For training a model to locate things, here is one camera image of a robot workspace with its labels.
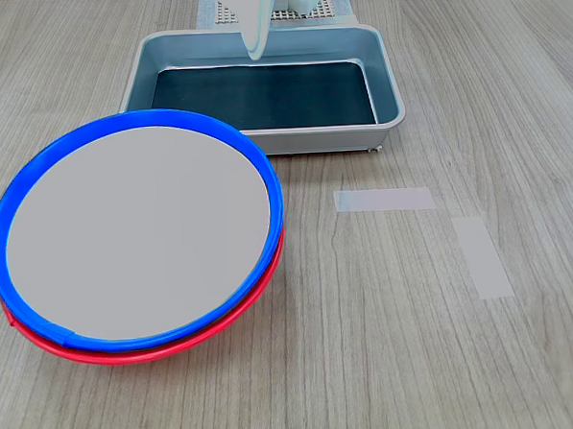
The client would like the pale perforated base plate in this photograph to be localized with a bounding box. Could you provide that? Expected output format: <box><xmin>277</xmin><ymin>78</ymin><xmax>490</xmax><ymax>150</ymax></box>
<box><xmin>213</xmin><ymin>0</ymin><xmax>339</xmax><ymax>26</ymax></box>

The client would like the white plate red rim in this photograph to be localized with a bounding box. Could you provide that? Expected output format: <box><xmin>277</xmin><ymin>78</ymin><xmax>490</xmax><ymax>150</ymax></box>
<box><xmin>0</xmin><ymin>228</ymin><xmax>294</xmax><ymax>372</ymax></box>

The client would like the translucent tape strip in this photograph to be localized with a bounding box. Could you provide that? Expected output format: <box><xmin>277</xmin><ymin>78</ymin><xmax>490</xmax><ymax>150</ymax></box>
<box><xmin>332</xmin><ymin>185</ymin><xmax>437</xmax><ymax>216</ymax></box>
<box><xmin>451</xmin><ymin>214</ymin><xmax>515</xmax><ymax>301</ymax></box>

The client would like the white plate blue rim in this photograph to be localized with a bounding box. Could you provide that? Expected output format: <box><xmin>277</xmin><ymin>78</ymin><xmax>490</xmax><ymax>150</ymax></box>
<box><xmin>0</xmin><ymin>102</ymin><xmax>293</xmax><ymax>349</ymax></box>

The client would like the steel tray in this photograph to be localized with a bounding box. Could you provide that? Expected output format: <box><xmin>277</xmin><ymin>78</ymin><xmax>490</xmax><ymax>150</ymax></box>
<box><xmin>114</xmin><ymin>18</ymin><xmax>408</xmax><ymax>165</ymax></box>

